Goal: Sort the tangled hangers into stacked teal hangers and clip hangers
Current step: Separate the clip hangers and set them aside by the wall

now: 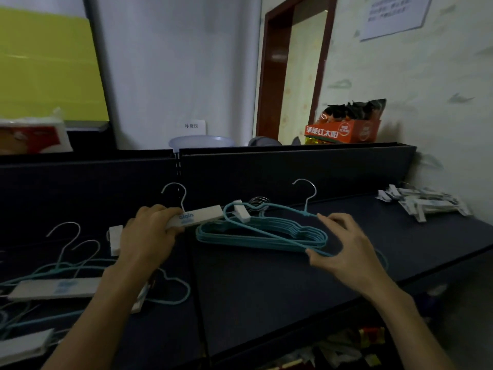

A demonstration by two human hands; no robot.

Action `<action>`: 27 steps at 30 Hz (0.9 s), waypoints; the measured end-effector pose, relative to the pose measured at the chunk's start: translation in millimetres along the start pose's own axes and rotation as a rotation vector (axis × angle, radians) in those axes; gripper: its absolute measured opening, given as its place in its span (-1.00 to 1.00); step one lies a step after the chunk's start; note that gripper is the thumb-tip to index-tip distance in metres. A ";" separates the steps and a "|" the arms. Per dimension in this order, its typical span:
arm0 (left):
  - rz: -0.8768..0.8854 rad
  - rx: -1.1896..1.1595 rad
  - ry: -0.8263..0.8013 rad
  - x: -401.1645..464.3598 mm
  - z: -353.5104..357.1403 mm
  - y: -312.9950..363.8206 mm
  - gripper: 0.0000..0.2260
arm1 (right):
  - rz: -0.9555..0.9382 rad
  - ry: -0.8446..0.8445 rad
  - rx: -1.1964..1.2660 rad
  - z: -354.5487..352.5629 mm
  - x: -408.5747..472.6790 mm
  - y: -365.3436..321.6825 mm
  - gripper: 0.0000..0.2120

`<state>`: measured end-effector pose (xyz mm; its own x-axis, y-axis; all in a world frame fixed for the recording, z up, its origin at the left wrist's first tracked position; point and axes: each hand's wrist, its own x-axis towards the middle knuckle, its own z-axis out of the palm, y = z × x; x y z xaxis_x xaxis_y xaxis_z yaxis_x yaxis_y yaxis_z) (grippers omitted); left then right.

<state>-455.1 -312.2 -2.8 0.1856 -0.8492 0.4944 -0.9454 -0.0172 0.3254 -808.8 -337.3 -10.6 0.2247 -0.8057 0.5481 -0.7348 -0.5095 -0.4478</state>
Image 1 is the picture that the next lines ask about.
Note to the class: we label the person's right hand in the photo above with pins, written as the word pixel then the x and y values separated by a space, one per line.
pixel 354 262

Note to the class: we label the grey wall shelf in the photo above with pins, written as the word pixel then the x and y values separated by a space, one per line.
pixel 86 125

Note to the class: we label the person's right forearm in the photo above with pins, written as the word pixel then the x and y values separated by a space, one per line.
pixel 412 331

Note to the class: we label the person's left hand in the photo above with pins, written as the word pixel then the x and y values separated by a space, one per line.
pixel 146 238

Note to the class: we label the stack of teal hangers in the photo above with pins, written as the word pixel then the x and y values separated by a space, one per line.
pixel 246 238

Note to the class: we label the black table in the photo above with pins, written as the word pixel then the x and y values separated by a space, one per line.
pixel 269 296

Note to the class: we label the black back panel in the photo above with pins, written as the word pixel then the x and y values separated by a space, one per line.
pixel 308 169

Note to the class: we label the grey round container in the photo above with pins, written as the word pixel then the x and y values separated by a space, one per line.
pixel 264 141

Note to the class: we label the brown door frame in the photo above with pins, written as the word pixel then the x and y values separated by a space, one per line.
pixel 273 73

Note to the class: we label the red tissue pack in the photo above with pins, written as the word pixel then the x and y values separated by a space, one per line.
pixel 34 140

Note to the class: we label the orange snack carton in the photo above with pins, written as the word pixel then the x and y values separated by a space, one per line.
pixel 339 130

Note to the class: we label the yellow wall panel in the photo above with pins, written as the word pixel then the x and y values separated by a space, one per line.
pixel 46 65

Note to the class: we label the white wall notice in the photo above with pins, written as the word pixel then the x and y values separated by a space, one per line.
pixel 393 15

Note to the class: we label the small white label sign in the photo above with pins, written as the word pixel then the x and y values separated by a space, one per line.
pixel 190 126

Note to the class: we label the pile of mixed hangers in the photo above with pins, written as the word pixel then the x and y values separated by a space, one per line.
pixel 57 288

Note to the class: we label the lavender plastic basin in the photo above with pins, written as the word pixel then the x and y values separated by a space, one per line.
pixel 200 142

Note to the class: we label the person's left forearm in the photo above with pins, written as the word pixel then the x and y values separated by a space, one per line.
pixel 88 323

